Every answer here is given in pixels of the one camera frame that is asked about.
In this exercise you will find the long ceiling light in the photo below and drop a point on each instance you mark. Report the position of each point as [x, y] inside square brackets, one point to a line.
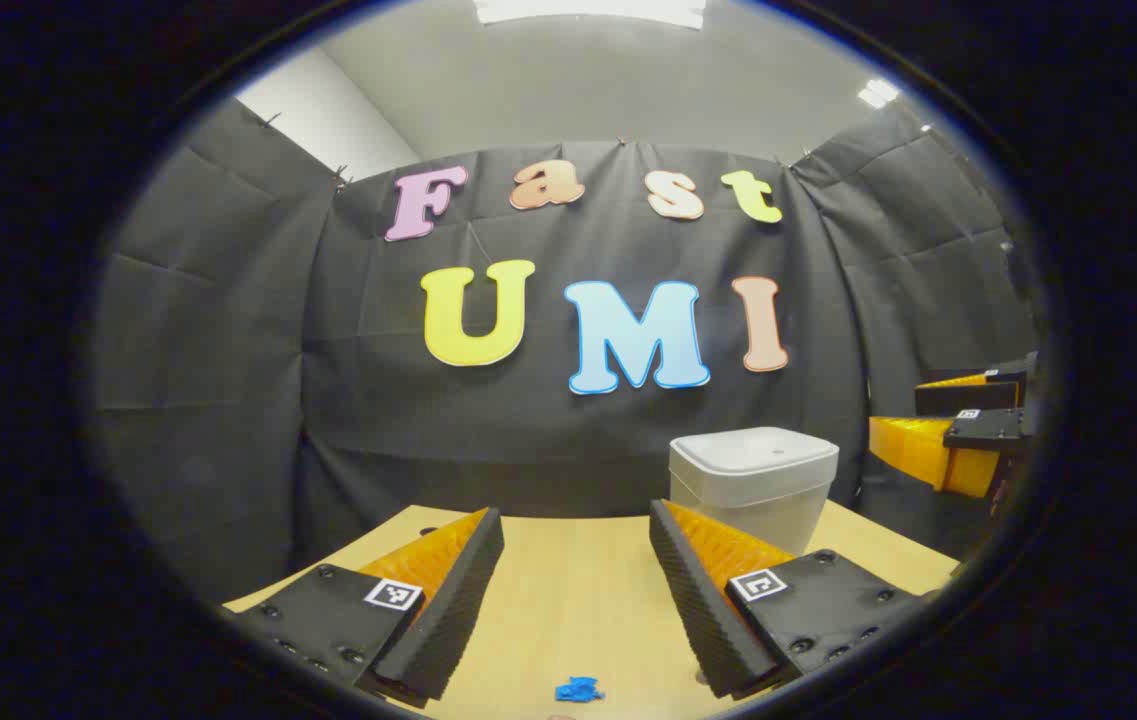
[588, 10]

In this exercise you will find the small ceiling light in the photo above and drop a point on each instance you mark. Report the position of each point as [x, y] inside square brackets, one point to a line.
[878, 92]

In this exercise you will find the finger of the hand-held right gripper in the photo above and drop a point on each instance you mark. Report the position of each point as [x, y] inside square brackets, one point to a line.
[968, 398]
[928, 450]

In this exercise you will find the blue paper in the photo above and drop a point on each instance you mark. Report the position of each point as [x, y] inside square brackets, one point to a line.
[578, 689]

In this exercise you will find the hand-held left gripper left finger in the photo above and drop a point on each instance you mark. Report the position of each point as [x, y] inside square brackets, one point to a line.
[458, 610]

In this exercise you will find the black backdrop cloth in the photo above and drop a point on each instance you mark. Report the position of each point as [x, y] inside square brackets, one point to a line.
[228, 350]

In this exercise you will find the wooden desktop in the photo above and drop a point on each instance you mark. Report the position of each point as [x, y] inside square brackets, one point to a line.
[578, 600]

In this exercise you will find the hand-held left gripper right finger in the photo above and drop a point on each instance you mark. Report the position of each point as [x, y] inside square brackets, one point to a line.
[698, 610]

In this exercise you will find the white desktop garbage bin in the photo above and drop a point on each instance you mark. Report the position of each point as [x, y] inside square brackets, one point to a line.
[758, 470]

